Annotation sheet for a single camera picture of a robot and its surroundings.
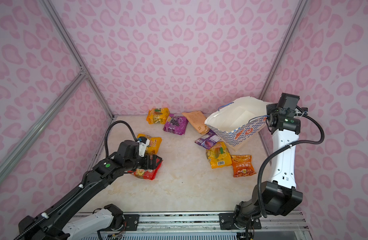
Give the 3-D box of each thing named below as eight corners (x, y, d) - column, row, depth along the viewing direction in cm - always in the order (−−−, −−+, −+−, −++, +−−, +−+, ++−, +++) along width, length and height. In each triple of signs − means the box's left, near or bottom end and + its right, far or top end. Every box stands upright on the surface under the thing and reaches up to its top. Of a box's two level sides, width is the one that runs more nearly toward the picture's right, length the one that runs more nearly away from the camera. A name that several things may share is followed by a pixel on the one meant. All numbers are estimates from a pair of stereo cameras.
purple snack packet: (206, 152, 100) (207, 149, 96) (196, 143, 104) (196, 139, 101) (220, 141, 105) (221, 137, 102) (210, 133, 110) (210, 129, 107)
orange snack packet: (234, 177, 89) (235, 174, 86) (230, 156, 98) (231, 153, 95) (254, 177, 89) (257, 174, 86) (248, 156, 98) (250, 153, 95)
